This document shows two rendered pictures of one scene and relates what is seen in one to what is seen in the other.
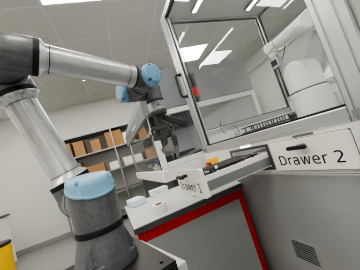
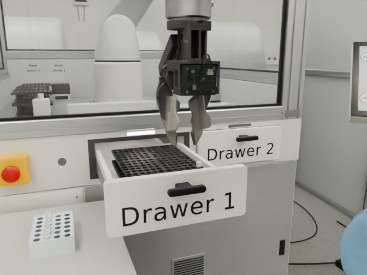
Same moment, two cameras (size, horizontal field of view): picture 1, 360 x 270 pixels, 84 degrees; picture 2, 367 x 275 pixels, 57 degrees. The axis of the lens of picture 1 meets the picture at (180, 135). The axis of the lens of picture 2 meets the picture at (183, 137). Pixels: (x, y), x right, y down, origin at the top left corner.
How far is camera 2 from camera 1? 1.08 m
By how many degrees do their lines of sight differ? 90
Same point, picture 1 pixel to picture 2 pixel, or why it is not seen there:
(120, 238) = not seen: outside the picture
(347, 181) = (260, 171)
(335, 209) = not seen: hidden behind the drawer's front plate
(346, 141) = (279, 135)
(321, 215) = not seen: hidden behind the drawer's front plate
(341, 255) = (230, 247)
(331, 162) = (261, 154)
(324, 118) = (266, 112)
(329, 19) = (298, 31)
